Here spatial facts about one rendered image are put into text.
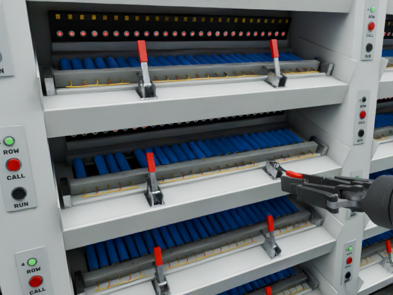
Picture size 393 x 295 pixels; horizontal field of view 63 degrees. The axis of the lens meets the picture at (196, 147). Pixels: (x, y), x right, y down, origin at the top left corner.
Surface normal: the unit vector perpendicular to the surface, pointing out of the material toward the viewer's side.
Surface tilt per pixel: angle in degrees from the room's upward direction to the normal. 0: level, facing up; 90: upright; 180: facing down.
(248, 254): 20
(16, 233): 90
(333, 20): 90
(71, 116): 110
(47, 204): 90
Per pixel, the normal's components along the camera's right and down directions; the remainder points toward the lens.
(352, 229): 0.43, 0.21
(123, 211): 0.11, -0.84
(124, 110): 0.41, 0.53
